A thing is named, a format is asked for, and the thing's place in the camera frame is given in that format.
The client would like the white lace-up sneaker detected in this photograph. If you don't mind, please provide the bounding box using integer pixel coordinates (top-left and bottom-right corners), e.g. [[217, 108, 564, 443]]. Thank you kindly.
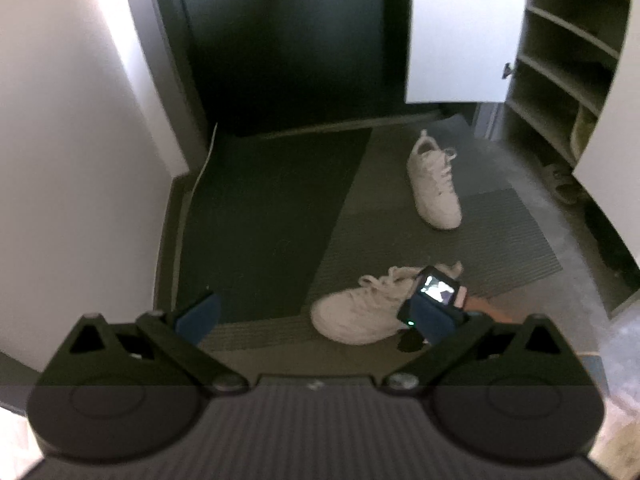
[[406, 129, 463, 231], [310, 260, 463, 346]]

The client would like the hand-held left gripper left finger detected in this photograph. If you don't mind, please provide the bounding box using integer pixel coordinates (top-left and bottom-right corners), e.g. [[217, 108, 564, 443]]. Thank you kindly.
[[67, 291, 249, 394]]

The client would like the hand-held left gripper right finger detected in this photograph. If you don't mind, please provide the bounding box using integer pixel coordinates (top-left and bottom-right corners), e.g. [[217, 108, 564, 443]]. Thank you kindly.
[[382, 300, 573, 394]]

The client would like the dark rubber floor mat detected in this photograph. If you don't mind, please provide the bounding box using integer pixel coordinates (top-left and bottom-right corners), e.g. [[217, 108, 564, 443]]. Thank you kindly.
[[172, 122, 373, 323]]

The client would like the green slipper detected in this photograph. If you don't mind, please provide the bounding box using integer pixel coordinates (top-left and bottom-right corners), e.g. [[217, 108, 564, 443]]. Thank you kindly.
[[570, 107, 598, 161]]

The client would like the dark entrance door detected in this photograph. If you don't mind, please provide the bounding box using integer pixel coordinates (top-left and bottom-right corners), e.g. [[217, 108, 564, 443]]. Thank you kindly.
[[172, 0, 416, 136]]

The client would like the grey shoe cabinet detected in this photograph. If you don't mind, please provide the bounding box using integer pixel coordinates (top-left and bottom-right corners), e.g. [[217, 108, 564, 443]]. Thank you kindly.
[[502, 0, 640, 201]]

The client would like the grey ribbed door mat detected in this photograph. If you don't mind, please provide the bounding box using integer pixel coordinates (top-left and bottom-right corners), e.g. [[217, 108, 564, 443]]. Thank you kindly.
[[215, 115, 563, 361]]

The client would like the plain white cabinet door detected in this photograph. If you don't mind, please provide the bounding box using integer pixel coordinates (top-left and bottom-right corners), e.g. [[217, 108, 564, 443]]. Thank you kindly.
[[405, 0, 531, 106]]

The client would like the grey-brown slipper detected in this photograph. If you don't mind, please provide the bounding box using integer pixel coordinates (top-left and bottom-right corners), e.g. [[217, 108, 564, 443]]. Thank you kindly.
[[542, 162, 588, 206]]

